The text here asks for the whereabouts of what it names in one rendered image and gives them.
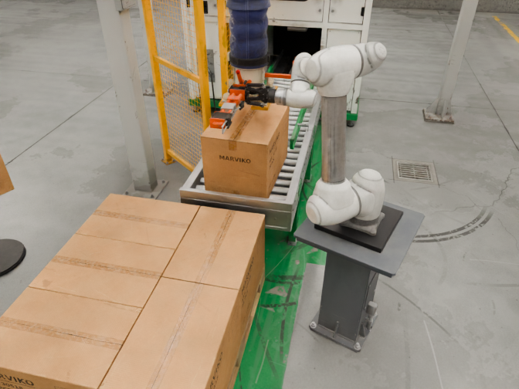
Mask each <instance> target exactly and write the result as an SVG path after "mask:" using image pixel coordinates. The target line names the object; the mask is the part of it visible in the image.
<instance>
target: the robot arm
mask: <svg viewBox="0 0 519 389"><path fill-rule="evenodd" d="M386 53H387V52H386V48H385V47H384V46H383V45H382V44H381V43H380V42H368V43H366V44H364V43H360V44H353V45H340V46H333V47H329V48H326V49H322V50H321V51H319V52H316V53H315V54H313V55H312V56H311V55H310V54H309V53H307V52H302V53H300V54H298V55H297V57H296V59H295V60H294V62H293V68H292V73H291V84H290V88H289V89H287V88H277V89H268V88H266V87H265V85H264V84H265V83H247V84H246V86H240V87H233V88H232V89H233V90H248V91H251V92H254V93H258V94H259V96H253V97H248V98H247V100H245V102H246V104H248V105H253V106H259V107H262V108H264V105H265V103H275V104H276V105H281V106H289V107H293V108H298V109H306V108H312V107H314V106H315V104H316V102H317V93H316V92H315V91H314V90H312V89H310V83H312V84H313V85H314V86H316V87H317V91H318V93H319V94H320V95H321V140H322V177H321V178H320V179H319V180H318V181H317V183H316V186H315V189H314V192H313V195H311V196H310V197H309V199H308V201H307V204H306V213H307V216H308V218H309V219H310V220H311V221H312V222H313V223H315V224H318V225H336V224H338V223H339V225H341V226H347V227H349V228H353V229H356V230H358V231H361V232H365V233H368V234H369V235H372V236H374V235H376V230H377V228H378V226H379V224H380V222H381V220H382V219H383V218H384V217H385V214H384V213H382V212H381V209H382V205H383V201H384V197H385V183H384V180H383V178H382V176H381V175H380V174H379V173H378V172H377V171H375V170H372V169H363V170H360V171H359V172H357V173H356V174H355V175H354V176H353V178H352V179H351V180H350V181H349V180H348V179H347V178H346V177H345V158H346V119H347V94H348V93H349V91H350V89H351V85H352V83H353V81H354V79H357V78H359V77H361V76H365V75H367V74H369V73H371V72H373V71H375V70H376V69H377V68H378V67H380V65H381V64H383V62H384V61H385V58H386ZM252 87H262V88H263V89H261V90H258V89H255V88H252ZM252 100H261V101H262V102H263V103H260V102H253V101H252Z"/></svg>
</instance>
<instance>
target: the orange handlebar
mask: <svg viewBox="0 0 519 389"><path fill-rule="evenodd" d="M265 77H272V78H283V79H291V75H290V74H279V73H265ZM242 97H243V95H242V94H239V95H238V96H236V95H235V94H234V93H232V94H231V96H229V97H228V98H227V101H226V102H227V103H236V106H237V105H239V104H240V102H241V101H240V100H241V99H242ZM212 124H213V125H214V126H215V127H221V126H222V125H223V124H224V123H223V122H220V123H219V122H213V123H212Z"/></svg>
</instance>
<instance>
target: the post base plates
mask: <svg viewBox="0 0 519 389"><path fill-rule="evenodd" d="M163 81H164V79H163V78H162V76H161V85H162V90H163V95H164V96H163V97H164V98H165V96H167V93H168V94H170V93H171V92H172V91H173V88H174V87H173V86H170V84H169V86H168V85H166V84H165V81H164V83H163ZM163 86H164V87H165V88H167V90H166V89H164V87H163ZM168 88H169V90H170V91H168ZM174 89H175V88H174ZM143 96H155V91H154V81H153V77H152V88H151V83H150V81H149V88H147V89H146V90H145V91H144V92H143ZM438 101H439V97H437V99H436V100H435V101H434V102H433V103H432V104H431V106H430V107H427V108H423V110H422V113H423V118H424V121H425V122H433V123H450V124H454V119H453V115H452V111H451V101H450V105H449V109H448V112H447V115H443V114H444V110H445V105H446V100H444V104H443V109H442V112H441V115H439V114H436V108H437V104H438Z"/></svg>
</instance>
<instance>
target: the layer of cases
mask: <svg viewBox="0 0 519 389"><path fill-rule="evenodd" d="M264 264H265V215H261V214H256V213H250V212H244V211H233V210H228V209H221V208H211V207H205V206H201V207H200V206H199V205H189V204H183V203H177V202H171V201H161V200H154V199H149V198H139V197H132V196H126V195H121V194H109V196H108V197H107V198H106V199H105V200H104V201H103V203H102V204H101V205H100V206H99V207H98V208H97V210H96V211H95V212H94V213H93V214H92V215H91V216H90V217H89V218H88V219H87V220H86V221H85V222H84V224H83V225H82V226H81V227H80V228H79V229H78V231H77V232H76V234H74V235H73V236H72V238H71V239H70V240H69V241H68V242H67V243H66V244H65V245H64V246H63V247H62V248H61V249H60V251H59V252H58V253H57V254H56V255H55V256H54V257H53V259H52V260H51V261H50V262H49V263H48V264H47V266H46V267H45V268H44V269H43V270H42V271H41V273H40V274H38V275H37V277H35V279H34V280H33V281H32V282H31V283H30V284H29V287H27V288H26V289H25V290H24V291H23V292H22V294H21V295H20V296H19V297H18V298H17V299H16V301H15V302H14V303H13V304H12V305H11V306H10V307H9V308H8V309H7V310H6V311H5V313H4V314H3V315H2V316H1V317H0V389H227V387H228V384H229V379H230V377H231V374H232V369H233V367H234V363H235V361H236V356H237V353H238V351H239V346H240V344H241V340H242V338H243V333H244V330H245V328H246V323H247V320H248V317H249V313H250V310H251V307H252V304H253V300H254V297H255V295H256V290H257V287H258V284H259V281H260V277H261V274H262V271H263V267H264Z"/></svg>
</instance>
